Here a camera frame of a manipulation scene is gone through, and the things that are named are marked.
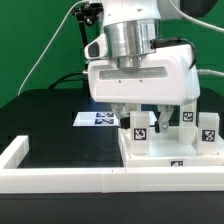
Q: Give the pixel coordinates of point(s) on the white square table top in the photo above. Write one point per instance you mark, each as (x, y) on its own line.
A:
(165, 150)

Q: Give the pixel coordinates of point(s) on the white sheet with tags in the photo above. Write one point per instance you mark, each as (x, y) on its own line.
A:
(103, 118)

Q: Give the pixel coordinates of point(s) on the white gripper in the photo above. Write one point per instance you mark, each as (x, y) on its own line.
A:
(164, 78)

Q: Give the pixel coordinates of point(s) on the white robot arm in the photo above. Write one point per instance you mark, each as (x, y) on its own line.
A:
(131, 64)

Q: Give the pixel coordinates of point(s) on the white U-shaped fence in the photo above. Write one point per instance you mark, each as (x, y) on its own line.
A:
(14, 180)

